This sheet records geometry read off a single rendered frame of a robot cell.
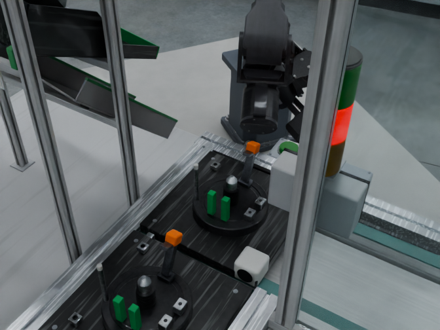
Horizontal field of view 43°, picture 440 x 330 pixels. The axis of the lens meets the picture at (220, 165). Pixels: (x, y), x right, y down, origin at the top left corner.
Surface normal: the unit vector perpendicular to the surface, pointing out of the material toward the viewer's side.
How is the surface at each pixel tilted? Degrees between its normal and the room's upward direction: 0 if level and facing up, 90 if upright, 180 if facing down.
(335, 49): 90
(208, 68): 0
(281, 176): 90
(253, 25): 27
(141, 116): 90
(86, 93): 90
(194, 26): 0
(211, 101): 0
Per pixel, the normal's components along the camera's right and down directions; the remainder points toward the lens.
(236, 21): 0.01, -0.74
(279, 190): -0.52, 0.57
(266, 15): -0.04, -0.36
